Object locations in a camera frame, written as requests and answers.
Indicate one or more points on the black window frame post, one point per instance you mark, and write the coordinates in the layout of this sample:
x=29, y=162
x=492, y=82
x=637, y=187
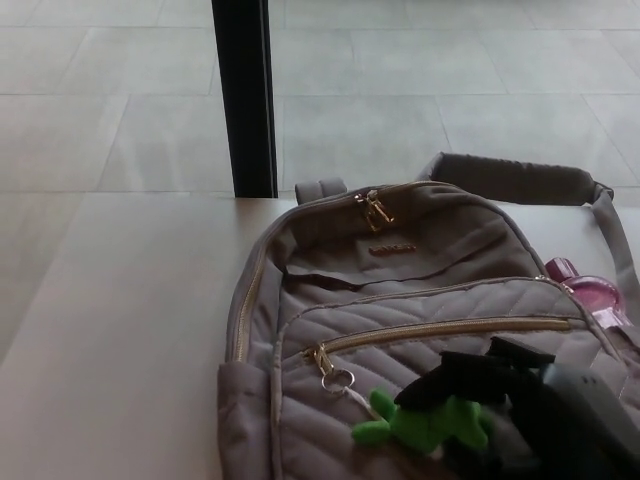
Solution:
x=247, y=100

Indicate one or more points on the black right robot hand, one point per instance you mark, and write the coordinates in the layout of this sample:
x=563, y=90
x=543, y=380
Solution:
x=530, y=420

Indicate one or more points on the pink transparent water bottle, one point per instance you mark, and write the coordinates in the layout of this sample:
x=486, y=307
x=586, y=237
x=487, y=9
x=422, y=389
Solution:
x=595, y=292

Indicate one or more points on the grey quilted backpack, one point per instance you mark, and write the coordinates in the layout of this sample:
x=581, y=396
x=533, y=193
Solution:
x=390, y=300

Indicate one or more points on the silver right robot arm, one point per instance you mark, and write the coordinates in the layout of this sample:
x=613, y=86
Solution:
x=585, y=385

